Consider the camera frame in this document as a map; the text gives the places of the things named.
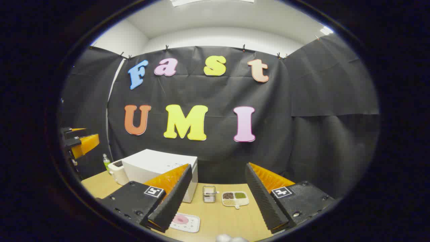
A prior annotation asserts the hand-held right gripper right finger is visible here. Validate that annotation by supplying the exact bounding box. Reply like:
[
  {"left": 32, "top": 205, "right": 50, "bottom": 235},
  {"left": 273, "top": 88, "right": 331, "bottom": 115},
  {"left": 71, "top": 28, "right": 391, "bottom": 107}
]
[{"left": 245, "top": 162, "right": 336, "bottom": 234}]

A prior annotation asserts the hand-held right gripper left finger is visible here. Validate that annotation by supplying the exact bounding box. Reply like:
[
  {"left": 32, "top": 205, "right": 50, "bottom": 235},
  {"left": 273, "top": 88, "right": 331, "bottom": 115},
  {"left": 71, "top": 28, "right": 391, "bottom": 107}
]
[{"left": 97, "top": 163, "right": 193, "bottom": 233}]

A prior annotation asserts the white square cherry-print plate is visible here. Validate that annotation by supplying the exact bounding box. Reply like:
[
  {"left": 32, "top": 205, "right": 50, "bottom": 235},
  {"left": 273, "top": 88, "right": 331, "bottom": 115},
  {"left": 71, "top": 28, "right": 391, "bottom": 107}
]
[{"left": 170, "top": 212, "right": 201, "bottom": 233}]

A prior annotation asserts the white microwave oven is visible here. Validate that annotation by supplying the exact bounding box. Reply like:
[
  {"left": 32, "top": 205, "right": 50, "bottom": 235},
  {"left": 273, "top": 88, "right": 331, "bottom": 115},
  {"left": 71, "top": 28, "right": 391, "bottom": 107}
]
[{"left": 122, "top": 149, "right": 198, "bottom": 203}]

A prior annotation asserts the white divided dish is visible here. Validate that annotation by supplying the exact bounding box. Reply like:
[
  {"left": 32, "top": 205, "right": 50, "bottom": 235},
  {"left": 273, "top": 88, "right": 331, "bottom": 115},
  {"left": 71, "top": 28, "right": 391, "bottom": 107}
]
[{"left": 221, "top": 191, "right": 250, "bottom": 209}]

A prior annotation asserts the small white toaster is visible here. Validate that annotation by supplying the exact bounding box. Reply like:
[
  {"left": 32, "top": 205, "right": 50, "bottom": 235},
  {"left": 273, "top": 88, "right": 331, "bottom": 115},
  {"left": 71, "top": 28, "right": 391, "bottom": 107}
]
[{"left": 107, "top": 160, "right": 130, "bottom": 186}]

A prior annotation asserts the long ceiling light panel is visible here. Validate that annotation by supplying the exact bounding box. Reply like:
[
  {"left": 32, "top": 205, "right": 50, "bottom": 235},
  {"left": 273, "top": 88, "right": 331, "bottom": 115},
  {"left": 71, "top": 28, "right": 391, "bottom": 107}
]
[{"left": 170, "top": 0, "right": 255, "bottom": 7}]

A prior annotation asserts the metal wire basket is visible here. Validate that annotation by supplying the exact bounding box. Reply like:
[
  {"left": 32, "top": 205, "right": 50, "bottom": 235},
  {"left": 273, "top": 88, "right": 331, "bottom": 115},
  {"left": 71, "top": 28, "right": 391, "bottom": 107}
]
[{"left": 203, "top": 185, "right": 216, "bottom": 203}]

